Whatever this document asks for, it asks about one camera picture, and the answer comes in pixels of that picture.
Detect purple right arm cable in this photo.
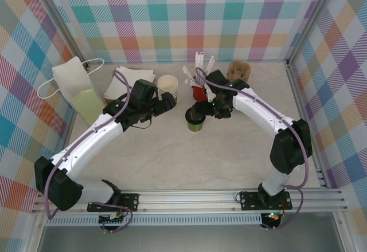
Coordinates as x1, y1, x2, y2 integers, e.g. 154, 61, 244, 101
194, 67, 310, 232

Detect brown pulp cup carrier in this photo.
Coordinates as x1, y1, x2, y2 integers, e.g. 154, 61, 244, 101
227, 60, 252, 82

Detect thin black left gripper cable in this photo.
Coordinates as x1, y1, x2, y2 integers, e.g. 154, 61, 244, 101
133, 117, 153, 130

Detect aluminium side rail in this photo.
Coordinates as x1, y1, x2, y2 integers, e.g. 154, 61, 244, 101
286, 60, 329, 188
58, 62, 88, 161

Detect grey metal sheet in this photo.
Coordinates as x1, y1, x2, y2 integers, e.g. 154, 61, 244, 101
37, 225, 345, 252

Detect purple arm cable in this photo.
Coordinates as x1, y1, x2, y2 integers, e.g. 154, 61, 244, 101
194, 67, 310, 232
45, 68, 133, 234

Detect white and green paper bag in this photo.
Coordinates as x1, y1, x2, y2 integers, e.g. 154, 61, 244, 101
38, 57, 106, 127

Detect small circuit board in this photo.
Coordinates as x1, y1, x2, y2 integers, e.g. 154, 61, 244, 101
260, 211, 283, 223
99, 210, 127, 226

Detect red plastic straw bucket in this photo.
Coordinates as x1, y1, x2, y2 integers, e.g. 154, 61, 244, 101
191, 76, 209, 103

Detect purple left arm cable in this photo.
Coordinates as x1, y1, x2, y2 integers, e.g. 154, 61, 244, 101
45, 68, 133, 234

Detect brown cardboard napkin tray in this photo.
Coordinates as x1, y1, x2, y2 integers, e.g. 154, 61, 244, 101
103, 68, 157, 106

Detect white paper napkin stack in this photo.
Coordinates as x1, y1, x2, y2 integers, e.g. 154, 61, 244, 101
103, 65, 157, 101

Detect white slotted cable duct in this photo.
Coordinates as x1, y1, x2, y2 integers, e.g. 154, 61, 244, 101
45, 216, 263, 226

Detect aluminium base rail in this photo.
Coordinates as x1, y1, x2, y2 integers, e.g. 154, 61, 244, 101
31, 188, 349, 215

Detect aluminium frame post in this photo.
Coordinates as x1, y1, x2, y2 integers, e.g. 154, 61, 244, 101
286, 0, 342, 64
33, 0, 88, 71

